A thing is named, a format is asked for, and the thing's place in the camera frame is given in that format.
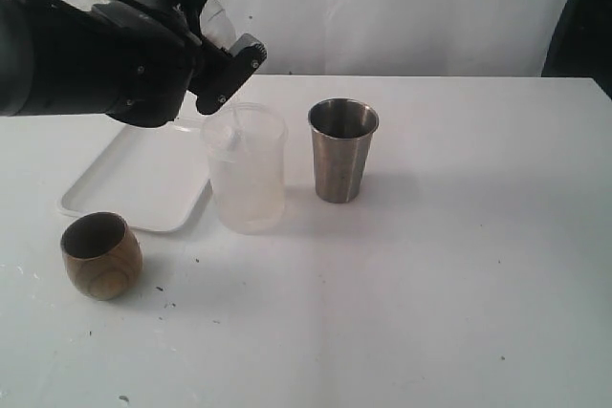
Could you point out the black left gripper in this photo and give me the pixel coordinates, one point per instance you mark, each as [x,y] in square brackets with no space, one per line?
[147,58]

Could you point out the stainless steel cup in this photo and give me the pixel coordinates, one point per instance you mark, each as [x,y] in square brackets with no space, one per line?
[341,130]

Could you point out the brown wooden cup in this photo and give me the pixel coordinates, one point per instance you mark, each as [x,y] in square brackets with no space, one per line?
[101,255]

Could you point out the clear shaker strainer lid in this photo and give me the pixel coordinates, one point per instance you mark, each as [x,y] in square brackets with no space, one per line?
[216,26]

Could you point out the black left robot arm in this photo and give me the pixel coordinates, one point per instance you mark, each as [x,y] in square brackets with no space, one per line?
[47,67]

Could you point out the frosted plastic container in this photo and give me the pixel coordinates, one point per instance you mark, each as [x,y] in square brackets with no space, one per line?
[245,144]

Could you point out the white plastic tray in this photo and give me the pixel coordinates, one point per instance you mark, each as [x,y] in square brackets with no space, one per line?
[153,178]

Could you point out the dark object at right edge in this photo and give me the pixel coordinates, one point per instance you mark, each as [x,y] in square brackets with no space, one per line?
[581,43]

